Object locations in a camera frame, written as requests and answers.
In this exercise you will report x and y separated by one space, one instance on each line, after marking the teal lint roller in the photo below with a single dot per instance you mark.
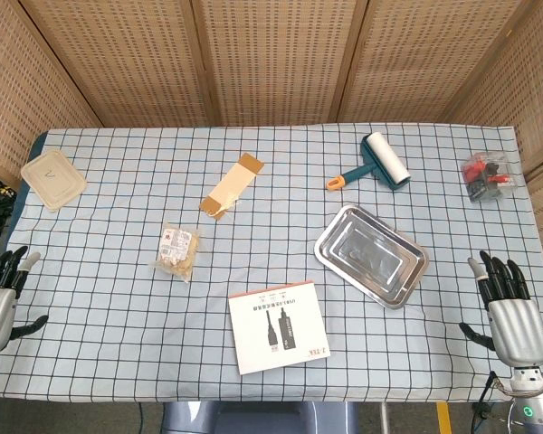
384 163

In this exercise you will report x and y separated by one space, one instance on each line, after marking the brown cardboard strip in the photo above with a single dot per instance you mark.
233 185

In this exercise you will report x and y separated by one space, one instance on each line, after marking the stainless steel tray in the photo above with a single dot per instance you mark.
371 255

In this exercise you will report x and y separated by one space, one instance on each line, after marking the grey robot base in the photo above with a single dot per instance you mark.
258 418

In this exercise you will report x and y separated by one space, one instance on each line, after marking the blue checked tablecloth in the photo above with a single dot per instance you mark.
117 316

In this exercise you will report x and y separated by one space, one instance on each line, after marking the beige paper pulp lid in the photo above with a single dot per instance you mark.
53 181

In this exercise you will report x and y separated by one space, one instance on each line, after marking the snack bag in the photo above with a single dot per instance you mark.
178 253

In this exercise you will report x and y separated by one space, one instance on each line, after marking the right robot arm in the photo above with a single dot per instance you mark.
536 402

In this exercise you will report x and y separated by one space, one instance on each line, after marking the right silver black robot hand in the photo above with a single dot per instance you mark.
518 330

